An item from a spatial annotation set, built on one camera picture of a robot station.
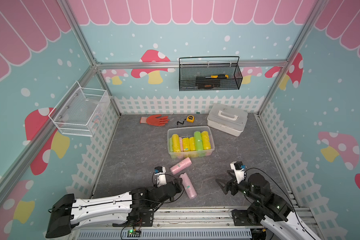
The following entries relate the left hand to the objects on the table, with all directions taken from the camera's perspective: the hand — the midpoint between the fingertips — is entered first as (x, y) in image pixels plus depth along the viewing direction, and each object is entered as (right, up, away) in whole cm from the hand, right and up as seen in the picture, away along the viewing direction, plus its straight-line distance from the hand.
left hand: (176, 184), depth 78 cm
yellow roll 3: (+9, +19, +19) cm, 29 cm away
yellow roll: (-1, +20, +17) cm, 26 cm away
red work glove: (-19, +36, +39) cm, 57 cm away
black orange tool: (+17, +54, +9) cm, 57 cm away
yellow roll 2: (+5, +19, +20) cm, 28 cm away
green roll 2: (+13, +22, +16) cm, 30 cm away
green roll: (-5, +19, +19) cm, 27 cm away
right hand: (+23, +6, -3) cm, 24 cm away
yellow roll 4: (+18, +20, +16) cm, 32 cm away
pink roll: (+2, +19, +20) cm, 27 cm away
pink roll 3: (+7, -2, +3) cm, 8 cm away
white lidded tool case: (+34, +36, +25) cm, 56 cm away
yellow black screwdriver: (+25, +62, +14) cm, 68 cm away
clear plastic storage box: (+7, +27, +29) cm, 40 cm away
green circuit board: (-21, -22, -5) cm, 31 cm away
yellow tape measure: (+9, +37, +38) cm, 54 cm away
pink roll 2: (+4, +7, +12) cm, 14 cm away
